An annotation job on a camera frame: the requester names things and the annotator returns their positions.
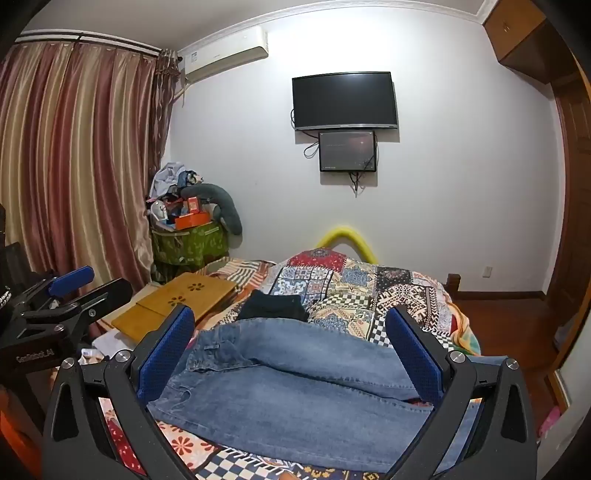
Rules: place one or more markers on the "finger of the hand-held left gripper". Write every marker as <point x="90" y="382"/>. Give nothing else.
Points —
<point x="104" y="295"/>
<point x="71" y="279"/>

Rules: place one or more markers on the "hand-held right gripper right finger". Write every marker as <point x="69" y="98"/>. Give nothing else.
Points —
<point x="415" y="355"/>

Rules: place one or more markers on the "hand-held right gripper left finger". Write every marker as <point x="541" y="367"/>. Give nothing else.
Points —
<point x="166" y="355"/>

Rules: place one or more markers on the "blue denim pants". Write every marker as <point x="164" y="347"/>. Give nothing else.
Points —
<point x="295" y="397"/>

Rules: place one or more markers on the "orange green blanket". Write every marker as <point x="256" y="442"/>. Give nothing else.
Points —
<point x="468" y="332"/>

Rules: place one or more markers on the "wooden lap desk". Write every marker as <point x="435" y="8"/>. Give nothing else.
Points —
<point x="180" y="295"/>

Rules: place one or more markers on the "patchwork quilt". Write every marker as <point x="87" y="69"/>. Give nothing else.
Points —
<point x="360" y="286"/>

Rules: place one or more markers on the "colourful patterned bedsheet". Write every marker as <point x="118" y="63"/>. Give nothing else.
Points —
<point x="184" y="445"/>

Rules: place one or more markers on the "orange box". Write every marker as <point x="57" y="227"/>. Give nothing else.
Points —
<point x="191" y="220"/>

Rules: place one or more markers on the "black folded garment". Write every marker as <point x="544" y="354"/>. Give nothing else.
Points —
<point x="272" y="307"/>

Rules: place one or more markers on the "striped brown curtain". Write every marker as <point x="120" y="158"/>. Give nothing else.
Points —
<point x="78" y="161"/>

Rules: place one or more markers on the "pile of clothes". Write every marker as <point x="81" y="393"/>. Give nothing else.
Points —
<point x="173" y="177"/>

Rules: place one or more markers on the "yellow foam tube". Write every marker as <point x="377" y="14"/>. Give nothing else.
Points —
<point x="344" y="233"/>

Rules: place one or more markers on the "pink object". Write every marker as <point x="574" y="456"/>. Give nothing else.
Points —
<point x="549" y="422"/>

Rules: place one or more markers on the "grey plush pillow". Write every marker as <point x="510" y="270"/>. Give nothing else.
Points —
<point x="226" y="207"/>

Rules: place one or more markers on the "small black monitor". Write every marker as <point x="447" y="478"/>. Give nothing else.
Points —
<point x="347" y="151"/>

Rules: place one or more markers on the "wooden door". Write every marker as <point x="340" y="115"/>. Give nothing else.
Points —
<point x="575" y="184"/>

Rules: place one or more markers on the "white air conditioner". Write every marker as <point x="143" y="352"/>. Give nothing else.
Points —
<point x="221" y="53"/>

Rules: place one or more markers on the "wooden bed post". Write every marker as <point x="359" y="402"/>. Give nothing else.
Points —
<point x="453" y="286"/>

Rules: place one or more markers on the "wall socket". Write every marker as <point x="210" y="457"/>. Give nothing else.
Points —
<point x="487" y="271"/>

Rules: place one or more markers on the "curtain rail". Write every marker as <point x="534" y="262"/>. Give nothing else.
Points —
<point x="92" y="40"/>

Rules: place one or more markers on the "wall-mounted black television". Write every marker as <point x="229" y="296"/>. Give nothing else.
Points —
<point x="344" y="99"/>

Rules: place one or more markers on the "wooden wall cabinet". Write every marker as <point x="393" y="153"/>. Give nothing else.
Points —
<point x="517" y="32"/>

